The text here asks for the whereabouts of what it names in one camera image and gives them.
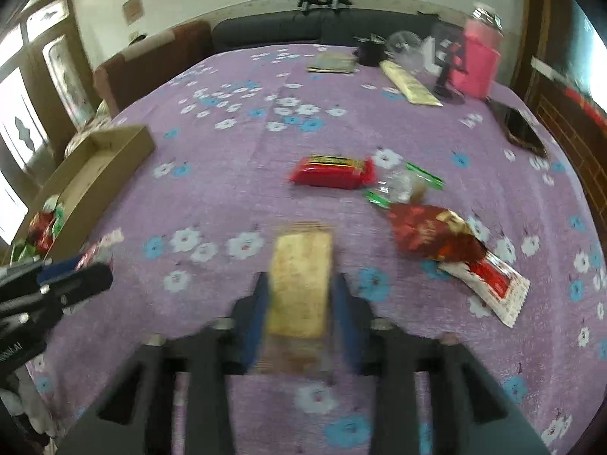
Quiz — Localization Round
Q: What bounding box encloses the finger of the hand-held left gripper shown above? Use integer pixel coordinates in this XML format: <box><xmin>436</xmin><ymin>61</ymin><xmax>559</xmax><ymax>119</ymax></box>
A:
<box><xmin>0</xmin><ymin>255</ymin><xmax>87</xmax><ymax>291</ymax></box>
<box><xmin>0</xmin><ymin>263</ymin><xmax>113</xmax><ymax>337</ymax></box>

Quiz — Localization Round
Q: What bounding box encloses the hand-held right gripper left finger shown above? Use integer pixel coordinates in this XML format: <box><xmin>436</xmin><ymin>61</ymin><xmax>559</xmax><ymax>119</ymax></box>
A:
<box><xmin>57</xmin><ymin>272</ymin><xmax>272</xmax><ymax>455</ymax></box>

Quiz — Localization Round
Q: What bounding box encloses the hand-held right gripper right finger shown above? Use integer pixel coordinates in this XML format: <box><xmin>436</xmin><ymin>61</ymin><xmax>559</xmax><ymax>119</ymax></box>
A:
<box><xmin>332</xmin><ymin>274</ymin><xmax>551</xmax><ymax>455</ymax></box>

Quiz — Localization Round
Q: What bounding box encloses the small white red snack packet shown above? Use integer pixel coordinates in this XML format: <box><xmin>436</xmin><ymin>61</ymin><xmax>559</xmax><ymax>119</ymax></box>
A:
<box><xmin>76</xmin><ymin>230</ymin><xmax>125</xmax><ymax>271</ymax></box>

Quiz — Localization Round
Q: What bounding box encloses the green candy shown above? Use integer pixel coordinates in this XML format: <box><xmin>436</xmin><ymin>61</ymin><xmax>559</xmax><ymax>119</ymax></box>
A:
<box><xmin>45</xmin><ymin>199</ymin><xmax>65</xmax><ymax>234</ymax></box>

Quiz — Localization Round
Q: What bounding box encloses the clear-wrapped yellow pastry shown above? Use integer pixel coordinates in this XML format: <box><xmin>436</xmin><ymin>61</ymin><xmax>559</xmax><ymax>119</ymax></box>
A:
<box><xmin>258</xmin><ymin>220</ymin><xmax>335</xmax><ymax>380</ymax></box>

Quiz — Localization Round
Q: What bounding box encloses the brown cardboard box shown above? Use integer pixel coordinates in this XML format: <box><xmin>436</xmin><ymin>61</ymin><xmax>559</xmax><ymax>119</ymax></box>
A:
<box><xmin>9</xmin><ymin>124</ymin><xmax>156</xmax><ymax>266</ymax></box>

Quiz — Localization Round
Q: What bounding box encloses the dark red gold snack packet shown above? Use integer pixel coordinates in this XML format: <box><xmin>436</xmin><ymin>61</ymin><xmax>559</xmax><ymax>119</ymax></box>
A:
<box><xmin>386</xmin><ymin>203</ymin><xmax>487</xmax><ymax>263</ymax></box>

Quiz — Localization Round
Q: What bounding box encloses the clear green-ended candy wrapper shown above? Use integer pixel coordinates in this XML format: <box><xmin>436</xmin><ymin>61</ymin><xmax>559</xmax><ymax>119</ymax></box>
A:
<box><xmin>363</xmin><ymin>161</ymin><xmax>445</xmax><ymax>210</ymax></box>

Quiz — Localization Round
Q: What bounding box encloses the bright red snack packet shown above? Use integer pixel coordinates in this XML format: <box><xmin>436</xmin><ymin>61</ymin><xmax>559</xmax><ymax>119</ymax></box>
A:
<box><xmin>288</xmin><ymin>154</ymin><xmax>378</xmax><ymax>191</ymax></box>

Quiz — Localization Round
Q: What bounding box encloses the long white red-label snack packet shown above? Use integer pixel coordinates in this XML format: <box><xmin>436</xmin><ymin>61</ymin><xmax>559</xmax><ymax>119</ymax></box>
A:
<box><xmin>439</xmin><ymin>246</ymin><xmax>531</xmax><ymax>329</ymax></box>

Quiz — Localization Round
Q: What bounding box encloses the wooden glass door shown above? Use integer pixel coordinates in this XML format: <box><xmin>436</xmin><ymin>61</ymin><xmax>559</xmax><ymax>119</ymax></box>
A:
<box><xmin>0</xmin><ymin>0</ymin><xmax>96</xmax><ymax>247</ymax></box>

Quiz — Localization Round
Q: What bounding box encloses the brown armchair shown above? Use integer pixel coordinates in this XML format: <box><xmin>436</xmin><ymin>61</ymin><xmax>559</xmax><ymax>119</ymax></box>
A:
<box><xmin>92</xmin><ymin>20</ymin><xmax>212</xmax><ymax>117</ymax></box>

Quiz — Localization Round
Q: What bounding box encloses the cream squeeze tube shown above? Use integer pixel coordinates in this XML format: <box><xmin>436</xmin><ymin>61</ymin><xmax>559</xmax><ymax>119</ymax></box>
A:
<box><xmin>378</xmin><ymin>59</ymin><xmax>443</xmax><ymax>107</ymax></box>

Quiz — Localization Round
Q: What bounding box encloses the olive green pouch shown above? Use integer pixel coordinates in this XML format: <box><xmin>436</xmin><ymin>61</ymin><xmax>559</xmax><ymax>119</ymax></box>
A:
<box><xmin>307</xmin><ymin>53</ymin><xmax>357</xmax><ymax>75</ymax></box>

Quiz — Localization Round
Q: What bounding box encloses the black smartphone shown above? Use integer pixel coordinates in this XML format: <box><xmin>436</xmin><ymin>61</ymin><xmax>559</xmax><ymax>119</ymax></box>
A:
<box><xmin>486</xmin><ymin>99</ymin><xmax>549</xmax><ymax>158</ymax></box>

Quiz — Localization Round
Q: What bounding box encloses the black phone stand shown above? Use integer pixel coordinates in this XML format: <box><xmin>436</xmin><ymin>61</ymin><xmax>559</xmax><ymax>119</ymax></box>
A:
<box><xmin>429</xmin><ymin>24</ymin><xmax>468</xmax><ymax>103</ymax></box>

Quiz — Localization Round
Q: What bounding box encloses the black cup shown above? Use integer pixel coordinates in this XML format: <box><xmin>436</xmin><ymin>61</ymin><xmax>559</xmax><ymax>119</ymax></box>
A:
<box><xmin>355</xmin><ymin>35</ymin><xmax>387</xmax><ymax>66</ymax></box>

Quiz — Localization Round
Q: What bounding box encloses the pink thermos with knitted sleeve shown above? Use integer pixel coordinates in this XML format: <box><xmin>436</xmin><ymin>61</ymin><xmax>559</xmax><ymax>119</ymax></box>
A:
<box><xmin>450</xmin><ymin>4</ymin><xmax>504</xmax><ymax>100</ymax></box>

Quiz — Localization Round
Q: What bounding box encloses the black leather sofa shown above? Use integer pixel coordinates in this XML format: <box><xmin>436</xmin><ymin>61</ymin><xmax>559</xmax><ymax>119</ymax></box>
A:
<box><xmin>211</xmin><ymin>9</ymin><xmax>470</xmax><ymax>54</ymax></box>

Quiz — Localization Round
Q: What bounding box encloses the dark wooden cabinet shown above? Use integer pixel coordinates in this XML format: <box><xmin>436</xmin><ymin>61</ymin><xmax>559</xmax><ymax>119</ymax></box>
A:
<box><xmin>512</xmin><ymin>0</ymin><xmax>607</xmax><ymax>228</ymax></box>

